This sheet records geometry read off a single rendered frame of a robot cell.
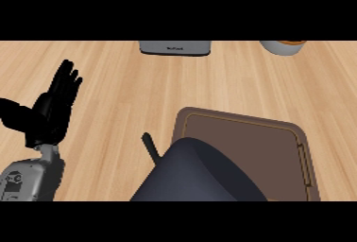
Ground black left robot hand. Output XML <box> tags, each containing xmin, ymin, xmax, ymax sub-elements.
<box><xmin>0</xmin><ymin>59</ymin><xmax>86</xmax><ymax>149</ymax></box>

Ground dark grey pot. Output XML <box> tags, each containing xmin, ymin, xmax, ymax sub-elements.
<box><xmin>129</xmin><ymin>131</ymin><xmax>269</xmax><ymax>202</ymax></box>

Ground brown tray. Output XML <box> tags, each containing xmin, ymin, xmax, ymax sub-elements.
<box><xmin>170</xmin><ymin>106</ymin><xmax>322</xmax><ymax>202</ymax></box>

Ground grey appliance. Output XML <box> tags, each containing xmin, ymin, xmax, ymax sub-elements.
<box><xmin>139</xmin><ymin>40</ymin><xmax>214</xmax><ymax>58</ymax></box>

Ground grey cup with orange rim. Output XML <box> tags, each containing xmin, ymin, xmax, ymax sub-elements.
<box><xmin>259</xmin><ymin>40</ymin><xmax>309</xmax><ymax>57</ymax></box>

